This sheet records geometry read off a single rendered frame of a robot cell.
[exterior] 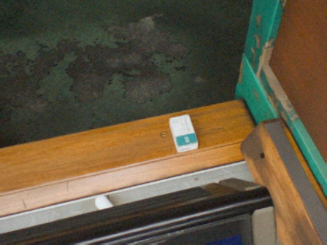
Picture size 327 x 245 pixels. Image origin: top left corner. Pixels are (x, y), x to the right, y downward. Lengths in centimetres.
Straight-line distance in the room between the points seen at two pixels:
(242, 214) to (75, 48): 181
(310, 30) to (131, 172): 34
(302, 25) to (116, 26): 163
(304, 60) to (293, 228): 22
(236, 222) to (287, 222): 32
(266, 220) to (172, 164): 42
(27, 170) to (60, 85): 119
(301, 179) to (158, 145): 24
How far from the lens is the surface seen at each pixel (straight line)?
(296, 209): 51
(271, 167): 54
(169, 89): 172
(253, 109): 68
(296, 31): 52
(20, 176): 65
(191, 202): 21
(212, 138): 64
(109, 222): 21
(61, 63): 192
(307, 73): 51
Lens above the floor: 130
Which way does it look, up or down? 53 degrees down
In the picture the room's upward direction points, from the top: straight up
